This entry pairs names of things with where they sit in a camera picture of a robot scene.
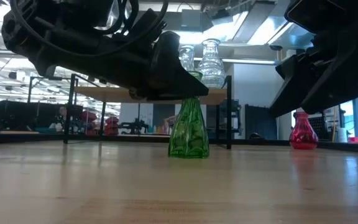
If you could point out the large white ceiling duct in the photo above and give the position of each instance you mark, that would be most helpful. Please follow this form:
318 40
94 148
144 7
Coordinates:
259 28

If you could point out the bright ceiling light panel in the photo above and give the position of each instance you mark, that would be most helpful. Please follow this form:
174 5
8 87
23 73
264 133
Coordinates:
194 35

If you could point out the red bulbous glass vase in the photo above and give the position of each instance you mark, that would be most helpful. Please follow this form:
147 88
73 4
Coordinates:
303 133

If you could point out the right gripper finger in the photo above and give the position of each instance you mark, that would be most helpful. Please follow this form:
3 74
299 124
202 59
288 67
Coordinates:
346 87
294 84

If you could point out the black perforated rack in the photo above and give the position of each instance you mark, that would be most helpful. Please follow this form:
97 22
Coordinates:
322 130

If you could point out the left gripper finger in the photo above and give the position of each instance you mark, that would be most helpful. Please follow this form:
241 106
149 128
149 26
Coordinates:
169 77

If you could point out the black curtain partition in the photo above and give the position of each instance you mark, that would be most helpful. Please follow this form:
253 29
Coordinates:
17 113

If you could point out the clear ribbed glass vase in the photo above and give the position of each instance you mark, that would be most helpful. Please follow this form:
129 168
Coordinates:
211 68

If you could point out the wooden shelf black metal frame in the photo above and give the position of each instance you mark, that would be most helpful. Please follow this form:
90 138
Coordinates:
104 95

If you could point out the clear swirl glass vase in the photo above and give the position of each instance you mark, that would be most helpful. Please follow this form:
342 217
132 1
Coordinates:
186 59

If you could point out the black equipment rack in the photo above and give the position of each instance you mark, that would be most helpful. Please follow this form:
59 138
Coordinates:
224 124

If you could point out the black dome object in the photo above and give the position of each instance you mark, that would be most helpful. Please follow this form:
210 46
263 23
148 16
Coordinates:
255 136

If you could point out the person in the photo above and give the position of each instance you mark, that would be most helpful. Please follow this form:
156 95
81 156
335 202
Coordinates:
61 119
169 122

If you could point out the grey ceiling box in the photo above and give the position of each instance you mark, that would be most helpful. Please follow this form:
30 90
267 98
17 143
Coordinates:
191 20

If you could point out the black panel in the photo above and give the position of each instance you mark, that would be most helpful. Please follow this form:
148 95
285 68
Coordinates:
256 124

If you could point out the red bin stack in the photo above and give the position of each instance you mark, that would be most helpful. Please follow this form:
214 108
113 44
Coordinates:
112 124
89 123

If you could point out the white paper roll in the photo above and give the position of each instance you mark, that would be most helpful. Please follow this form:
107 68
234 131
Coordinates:
342 134

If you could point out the black aluminium rig frame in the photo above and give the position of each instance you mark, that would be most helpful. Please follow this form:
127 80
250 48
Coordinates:
135 139

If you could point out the green tall glass vase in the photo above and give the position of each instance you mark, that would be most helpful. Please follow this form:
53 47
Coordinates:
188 133

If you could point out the teal tray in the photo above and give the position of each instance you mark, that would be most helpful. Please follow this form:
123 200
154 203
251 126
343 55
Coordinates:
45 129

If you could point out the black ceiling camera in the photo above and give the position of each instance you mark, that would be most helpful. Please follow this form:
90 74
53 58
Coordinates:
275 48

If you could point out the background black robot arm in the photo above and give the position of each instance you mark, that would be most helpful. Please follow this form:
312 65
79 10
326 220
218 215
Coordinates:
134 126

